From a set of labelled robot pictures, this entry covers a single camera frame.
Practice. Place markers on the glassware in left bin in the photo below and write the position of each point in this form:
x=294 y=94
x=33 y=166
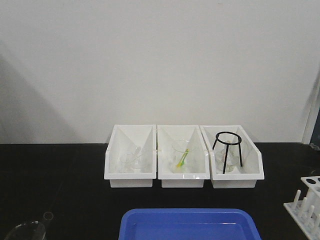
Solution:
x=132 y=162

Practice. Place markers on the white test tube rack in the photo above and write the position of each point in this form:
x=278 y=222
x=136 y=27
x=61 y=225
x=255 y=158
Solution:
x=306 y=212

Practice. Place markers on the white storage bin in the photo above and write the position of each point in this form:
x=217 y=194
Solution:
x=124 y=139
x=244 y=177
x=166 y=135

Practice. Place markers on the yellow green plastic spoon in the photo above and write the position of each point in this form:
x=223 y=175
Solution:
x=182 y=159

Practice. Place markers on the blue plastic tray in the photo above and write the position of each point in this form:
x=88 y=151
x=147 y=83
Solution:
x=187 y=224

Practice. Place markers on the left white storage bin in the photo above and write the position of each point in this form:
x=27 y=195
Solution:
x=124 y=139

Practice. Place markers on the black metal tripod stand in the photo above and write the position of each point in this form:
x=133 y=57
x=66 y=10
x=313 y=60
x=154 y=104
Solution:
x=227 y=146

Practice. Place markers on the middle white storage bin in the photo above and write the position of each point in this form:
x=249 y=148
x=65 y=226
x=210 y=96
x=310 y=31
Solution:
x=166 y=135

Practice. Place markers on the glass beaker in middle bin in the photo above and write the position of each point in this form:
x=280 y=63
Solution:
x=177 y=149

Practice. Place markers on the glass flask in right bin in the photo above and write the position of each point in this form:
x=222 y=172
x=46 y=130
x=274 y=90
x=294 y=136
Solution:
x=232 y=159

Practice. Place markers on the right white storage bin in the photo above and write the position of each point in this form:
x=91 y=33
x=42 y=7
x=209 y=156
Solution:
x=244 y=177

